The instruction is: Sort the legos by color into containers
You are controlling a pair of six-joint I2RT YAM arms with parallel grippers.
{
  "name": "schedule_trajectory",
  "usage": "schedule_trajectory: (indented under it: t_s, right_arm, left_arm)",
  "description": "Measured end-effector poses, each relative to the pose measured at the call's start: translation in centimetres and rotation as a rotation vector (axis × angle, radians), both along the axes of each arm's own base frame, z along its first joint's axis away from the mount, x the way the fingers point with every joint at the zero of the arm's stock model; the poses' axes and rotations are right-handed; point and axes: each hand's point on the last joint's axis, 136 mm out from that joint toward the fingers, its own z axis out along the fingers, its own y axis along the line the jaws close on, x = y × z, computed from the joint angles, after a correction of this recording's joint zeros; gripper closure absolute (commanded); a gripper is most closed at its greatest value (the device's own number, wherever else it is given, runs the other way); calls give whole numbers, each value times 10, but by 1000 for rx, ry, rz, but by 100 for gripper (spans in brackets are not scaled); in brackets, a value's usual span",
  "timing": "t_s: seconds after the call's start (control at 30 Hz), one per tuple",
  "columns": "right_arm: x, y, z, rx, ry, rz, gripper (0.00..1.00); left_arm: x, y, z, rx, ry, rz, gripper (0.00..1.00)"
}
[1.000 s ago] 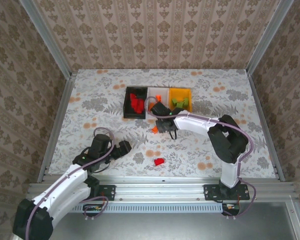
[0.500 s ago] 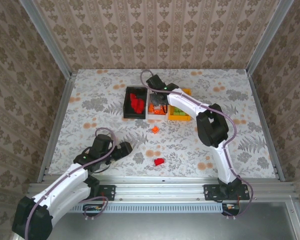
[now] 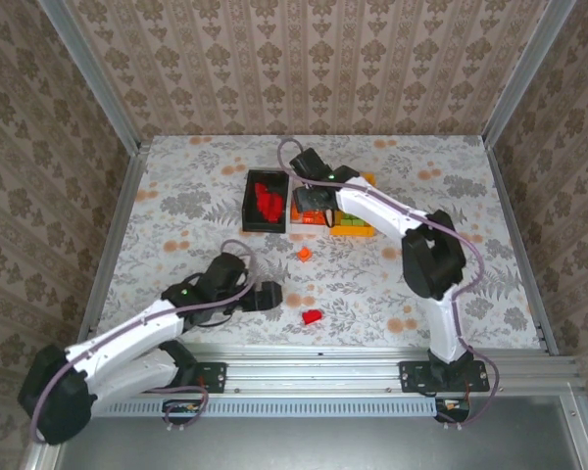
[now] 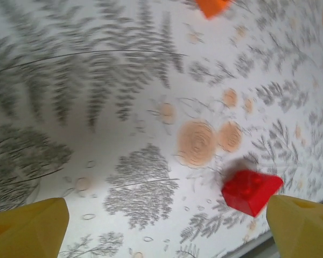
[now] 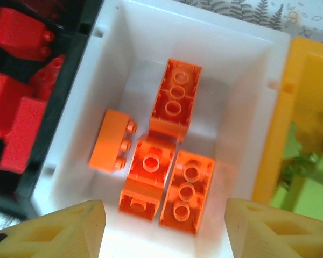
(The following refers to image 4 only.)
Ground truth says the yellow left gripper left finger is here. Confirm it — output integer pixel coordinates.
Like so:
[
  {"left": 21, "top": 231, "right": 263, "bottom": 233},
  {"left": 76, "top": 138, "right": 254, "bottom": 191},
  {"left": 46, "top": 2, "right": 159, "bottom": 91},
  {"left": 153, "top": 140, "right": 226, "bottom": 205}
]
[{"left": 0, "top": 197, "right": 70, "bottom": 258}]

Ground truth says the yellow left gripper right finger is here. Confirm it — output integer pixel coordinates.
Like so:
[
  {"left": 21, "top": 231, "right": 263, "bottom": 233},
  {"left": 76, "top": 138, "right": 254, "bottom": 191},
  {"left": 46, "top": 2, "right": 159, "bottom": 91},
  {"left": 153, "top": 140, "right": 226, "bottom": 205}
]
[{"left": 266, "top": 195, "right": 323, "bottom": 258}]

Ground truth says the red lego brick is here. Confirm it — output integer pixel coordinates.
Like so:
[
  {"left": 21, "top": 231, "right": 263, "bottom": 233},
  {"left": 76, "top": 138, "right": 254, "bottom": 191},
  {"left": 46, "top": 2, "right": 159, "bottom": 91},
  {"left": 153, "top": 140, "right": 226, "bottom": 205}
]
[{"left": 221, "top": 170, "right": 284, "bottom": 218}]

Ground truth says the floral patterned table sheet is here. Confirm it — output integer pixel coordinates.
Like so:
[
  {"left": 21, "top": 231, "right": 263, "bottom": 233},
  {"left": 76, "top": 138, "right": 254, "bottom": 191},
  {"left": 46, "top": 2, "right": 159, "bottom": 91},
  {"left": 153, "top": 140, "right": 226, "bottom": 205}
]
[{"left": 0, "top": 0, "right": 323, "bottom": 258}]

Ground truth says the orange lego brick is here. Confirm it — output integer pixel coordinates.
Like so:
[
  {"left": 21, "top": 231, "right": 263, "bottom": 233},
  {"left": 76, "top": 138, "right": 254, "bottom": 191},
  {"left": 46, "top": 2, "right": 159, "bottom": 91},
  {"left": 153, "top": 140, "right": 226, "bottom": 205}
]
[{"left": 194, "top": 0, "right": 234, "bottom": 19}]

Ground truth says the aluminium table edge rail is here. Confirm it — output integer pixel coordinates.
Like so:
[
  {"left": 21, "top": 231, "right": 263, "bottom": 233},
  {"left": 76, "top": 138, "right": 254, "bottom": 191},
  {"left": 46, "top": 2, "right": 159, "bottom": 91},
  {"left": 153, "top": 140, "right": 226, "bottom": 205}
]
[{"left": 223, "top": 231, "right": 283, "bottom": 258}]

